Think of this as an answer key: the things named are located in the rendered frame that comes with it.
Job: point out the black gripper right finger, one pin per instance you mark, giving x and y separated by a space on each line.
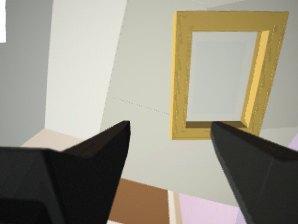
263 175

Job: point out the wooden picture frame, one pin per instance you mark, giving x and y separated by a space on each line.
223 65

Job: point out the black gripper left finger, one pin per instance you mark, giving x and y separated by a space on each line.
77 184

